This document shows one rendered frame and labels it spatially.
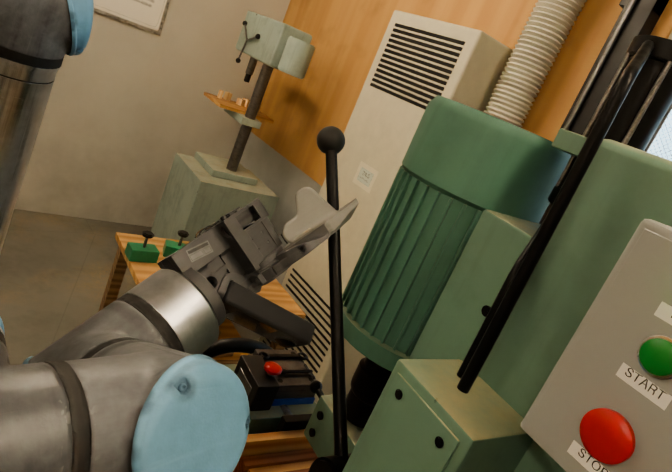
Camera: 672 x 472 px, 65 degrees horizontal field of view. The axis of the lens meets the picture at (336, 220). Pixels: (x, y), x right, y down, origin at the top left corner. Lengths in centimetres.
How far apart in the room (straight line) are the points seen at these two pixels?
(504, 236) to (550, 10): 161
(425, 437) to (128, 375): 21
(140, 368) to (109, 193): 338
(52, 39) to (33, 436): 54
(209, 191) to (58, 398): 252
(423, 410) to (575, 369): 12
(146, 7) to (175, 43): 26
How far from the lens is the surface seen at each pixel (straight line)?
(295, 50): 267
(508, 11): 242
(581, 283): 44
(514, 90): 204
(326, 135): 63
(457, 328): 56
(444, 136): 58
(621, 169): 44
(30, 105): 80
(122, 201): 377
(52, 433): 34
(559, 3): 210
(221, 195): 286
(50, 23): 76
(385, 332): 62
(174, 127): 367
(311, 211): 57
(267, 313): 56
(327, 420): 77
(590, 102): 200
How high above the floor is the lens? 149
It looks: 15 degrees down
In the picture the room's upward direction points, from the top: 23 degrees clockwise
